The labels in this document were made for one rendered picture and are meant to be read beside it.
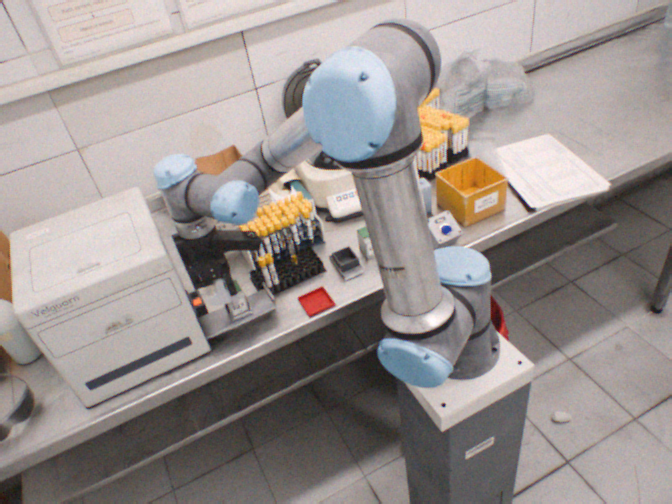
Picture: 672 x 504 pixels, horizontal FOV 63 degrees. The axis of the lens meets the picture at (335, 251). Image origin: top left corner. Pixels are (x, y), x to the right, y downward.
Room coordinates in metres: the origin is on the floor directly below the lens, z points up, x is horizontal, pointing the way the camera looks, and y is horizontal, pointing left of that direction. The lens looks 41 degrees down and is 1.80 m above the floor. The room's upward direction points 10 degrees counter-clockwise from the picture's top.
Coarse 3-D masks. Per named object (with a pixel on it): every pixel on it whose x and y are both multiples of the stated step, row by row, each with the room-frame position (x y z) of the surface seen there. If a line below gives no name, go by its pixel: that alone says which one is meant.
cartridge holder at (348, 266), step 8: (344, 248) 1.04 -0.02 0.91; (336, 256) 1.03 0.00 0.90; (344, 256) 1.03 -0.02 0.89; (352, 256) 1.02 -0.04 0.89; (336, 264) 1.00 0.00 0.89; (344, 264) 0.98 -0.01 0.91; (352, 264) 0.98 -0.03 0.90; (344, 272) 0.97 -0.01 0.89; (352, 272) 0.97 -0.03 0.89; (360, 272) 0.97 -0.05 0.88
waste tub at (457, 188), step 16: (480, 160) 1.21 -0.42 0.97; (448, 176) 1.20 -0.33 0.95; (464, 176) 1.22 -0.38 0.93; (480, 176) 1.21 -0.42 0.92; (496, 176) 1.15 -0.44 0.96; (448, 192) 1.14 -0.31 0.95; (464, 192) 1.21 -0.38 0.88; (480, 192) 1.08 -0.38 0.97; (496, 192) 1.10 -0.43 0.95; (448, 208) 1.14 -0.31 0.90; (464, 208) 1.07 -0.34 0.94; (480, 208) 1.08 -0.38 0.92; (496, 208) 1.10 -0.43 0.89; (464, 224) 1.07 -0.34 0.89
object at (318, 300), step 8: (320, 288) 0.94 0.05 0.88; (304, 296) 0.93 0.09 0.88; (312, 296) 0.92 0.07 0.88; (320, 296) 0.92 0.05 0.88; (328, 296) 0.91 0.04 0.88; (304, 304) 0.90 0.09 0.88; (312, 304) 0.90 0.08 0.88; (320, 304) 0.89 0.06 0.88; (328, 304) 0.89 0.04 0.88; (312, 312) 0.87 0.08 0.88
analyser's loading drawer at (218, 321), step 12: (264, 288) 0.93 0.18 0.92; (252, 300) 0.91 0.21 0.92; (264, 300) 0.90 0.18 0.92; (216, 312) 0.89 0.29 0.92; (228, 312) 0.85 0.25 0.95; (252, 312) 0.87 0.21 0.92; (264, 312) 0.87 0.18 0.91; (204, 324) 0.86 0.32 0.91; (216, 324) 0.85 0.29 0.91; (228, 324) 0.85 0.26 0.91; (240, 324) 0.85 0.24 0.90
